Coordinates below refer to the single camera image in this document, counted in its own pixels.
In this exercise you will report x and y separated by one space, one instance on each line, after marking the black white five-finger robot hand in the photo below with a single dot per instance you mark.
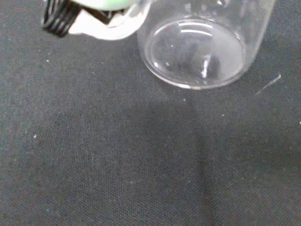
94 23

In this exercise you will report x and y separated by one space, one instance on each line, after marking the black bench cloth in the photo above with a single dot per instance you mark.
117 153

